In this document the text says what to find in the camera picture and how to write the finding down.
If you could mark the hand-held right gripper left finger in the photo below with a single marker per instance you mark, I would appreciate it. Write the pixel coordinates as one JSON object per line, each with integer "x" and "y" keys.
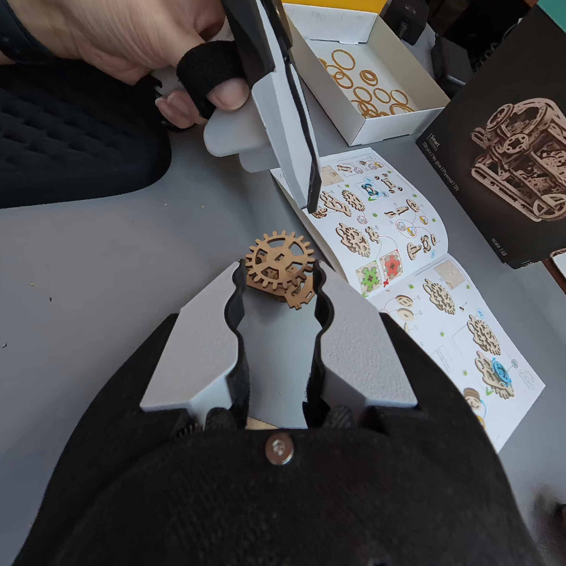
{"x": 194, "y": 353}

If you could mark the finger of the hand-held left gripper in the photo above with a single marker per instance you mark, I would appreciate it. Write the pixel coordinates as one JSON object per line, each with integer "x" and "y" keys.
{"x": 283, "y": 132}

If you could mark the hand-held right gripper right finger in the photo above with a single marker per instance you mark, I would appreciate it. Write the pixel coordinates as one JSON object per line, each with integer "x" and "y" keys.
{"x": 362, "y": 353}

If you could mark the wooden gear assembly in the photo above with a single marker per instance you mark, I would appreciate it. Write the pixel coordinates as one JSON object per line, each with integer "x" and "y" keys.
{"x": 279, "y": 255}

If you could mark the grey desk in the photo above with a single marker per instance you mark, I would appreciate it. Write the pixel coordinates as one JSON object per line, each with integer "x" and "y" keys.
{"x": 110, "y": 274}

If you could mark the dark equipment behind desk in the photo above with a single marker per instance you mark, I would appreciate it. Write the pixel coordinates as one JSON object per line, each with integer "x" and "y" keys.
{"x": 442, "y": 44}

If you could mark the person's left hand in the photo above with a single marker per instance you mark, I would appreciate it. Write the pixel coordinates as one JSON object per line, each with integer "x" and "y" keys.
{"x": 110, "y": 35}

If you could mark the open instruction booklet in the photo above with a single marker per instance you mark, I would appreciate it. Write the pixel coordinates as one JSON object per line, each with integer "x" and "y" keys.
{"x": 442, "y": 309}

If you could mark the yellow plastic bin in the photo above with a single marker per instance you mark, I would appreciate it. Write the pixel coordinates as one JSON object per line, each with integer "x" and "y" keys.
{"x": 336, "y": 5}

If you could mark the white cardboard box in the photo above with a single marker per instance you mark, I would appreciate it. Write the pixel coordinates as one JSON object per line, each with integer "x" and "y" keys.
{"x": 384, "y": 128}

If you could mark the black model kit box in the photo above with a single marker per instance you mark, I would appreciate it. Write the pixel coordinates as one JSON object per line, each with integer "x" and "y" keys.
{"x": 464, "y": 177}

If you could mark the black wristband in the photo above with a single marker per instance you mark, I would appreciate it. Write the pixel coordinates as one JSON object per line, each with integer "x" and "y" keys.
{"x": 22, "y": 40}

